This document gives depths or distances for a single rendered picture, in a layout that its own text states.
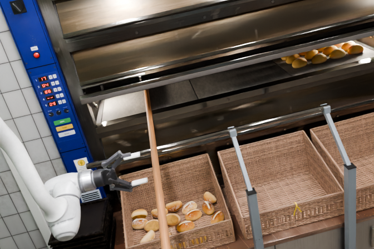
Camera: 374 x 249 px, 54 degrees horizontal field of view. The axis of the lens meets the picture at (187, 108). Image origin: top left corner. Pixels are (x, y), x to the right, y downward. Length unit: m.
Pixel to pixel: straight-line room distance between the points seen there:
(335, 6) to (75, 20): 1.38
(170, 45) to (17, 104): 0.87
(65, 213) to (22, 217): 1.04
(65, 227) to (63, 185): 0.19
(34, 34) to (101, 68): 0.36
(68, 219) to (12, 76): 0.89
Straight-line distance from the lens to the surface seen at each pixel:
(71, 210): 1.53
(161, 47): 1.98
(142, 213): 2.26
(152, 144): 1.74
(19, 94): 2.12
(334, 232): 2.16
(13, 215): 2.54
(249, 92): 2.16
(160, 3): 1.92
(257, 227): 1.87
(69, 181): 1.62
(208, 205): 2.19
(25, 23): 1.97
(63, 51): 2.00
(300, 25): 2.14
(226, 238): 2.03
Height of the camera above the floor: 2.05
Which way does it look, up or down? 25 degrees down
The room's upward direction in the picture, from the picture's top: 12 degrees counter-clockwise
